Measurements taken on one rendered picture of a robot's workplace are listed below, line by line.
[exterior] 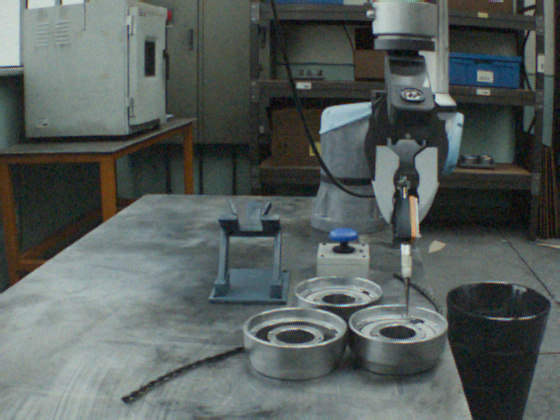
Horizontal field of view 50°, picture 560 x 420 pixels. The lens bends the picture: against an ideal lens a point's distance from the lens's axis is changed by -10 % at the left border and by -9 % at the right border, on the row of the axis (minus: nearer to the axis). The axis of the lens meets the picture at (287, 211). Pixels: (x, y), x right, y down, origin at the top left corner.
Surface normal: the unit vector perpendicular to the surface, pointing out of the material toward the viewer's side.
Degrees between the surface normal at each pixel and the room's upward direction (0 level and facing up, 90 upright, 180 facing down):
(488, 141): 90
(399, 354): 90
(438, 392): 0
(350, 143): 90
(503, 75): 90
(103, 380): 0
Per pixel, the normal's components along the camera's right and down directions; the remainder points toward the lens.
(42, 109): -0.10, 0.22
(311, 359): 0.28, 0.22
